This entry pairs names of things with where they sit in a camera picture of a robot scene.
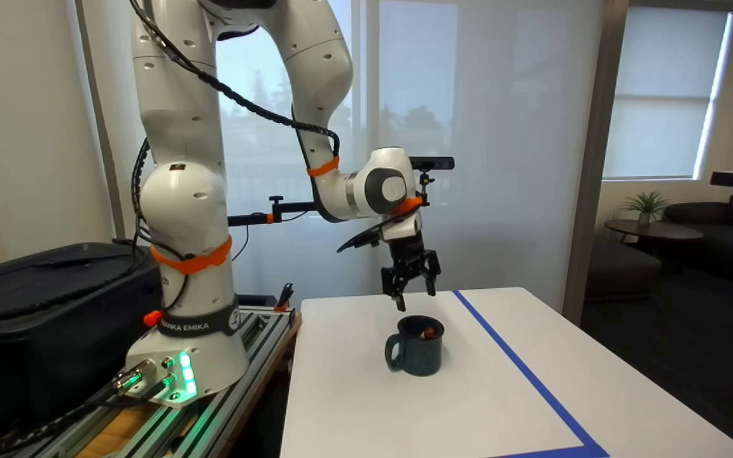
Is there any black equipment case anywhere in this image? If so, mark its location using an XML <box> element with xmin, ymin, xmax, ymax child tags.
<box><xmin>0</xmin><ymin>243</ymin><xmax>159</xmax><ymax>436</ymax></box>

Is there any red Expo marker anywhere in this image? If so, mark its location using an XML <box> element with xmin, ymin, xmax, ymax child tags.
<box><xmin>411</xmin><ymin>326</ymin><xmax>436</xmax><ymax>340</ymax></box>

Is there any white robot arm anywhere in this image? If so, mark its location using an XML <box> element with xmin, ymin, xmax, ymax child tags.
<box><xmin>125</xmin><ymin>0</ymin><xmax>441</xmax><ymax>407</ymax></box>

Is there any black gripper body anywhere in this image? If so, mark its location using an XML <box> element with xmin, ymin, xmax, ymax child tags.
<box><xmin>382</xmin><ymin>216</ymin><xmax>441</xmax><ymax>295</ymax></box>

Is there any black camera on stand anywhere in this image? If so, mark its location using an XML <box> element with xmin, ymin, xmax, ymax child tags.
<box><xmin>410</xmin><ymin>155</ymin><xmax>456</xmax><ymax>170</ymax></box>

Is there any dark teal mug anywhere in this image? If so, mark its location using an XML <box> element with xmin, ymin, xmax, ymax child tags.
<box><xmin>383</xmin><ymin>315</ymin><xmax>446</xmax><ymax>377</ymax></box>

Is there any round coffee table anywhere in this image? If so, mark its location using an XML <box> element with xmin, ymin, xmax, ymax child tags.
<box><xmin>607</xmin><ymin>220</ymin><xmax>702</xmax><ymax>243</ymax></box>

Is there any blue tape line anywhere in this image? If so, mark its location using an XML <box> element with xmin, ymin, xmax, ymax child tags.
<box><xmin>452</xmin><ymin>290</ymin><xmax>611</xmax><ymax>458</ymax></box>

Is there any aluminium rail base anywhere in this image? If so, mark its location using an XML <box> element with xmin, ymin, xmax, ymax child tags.
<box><xmin>12</xmin><ymin>309</ymin><xmax>299</xmax><ymax>458</ymax></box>

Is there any potted plant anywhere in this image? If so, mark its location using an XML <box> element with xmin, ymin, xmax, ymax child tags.
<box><xmin>628</xmin><ymin>190</ymin><xmax>667</xmax><ymax>230</ymax></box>

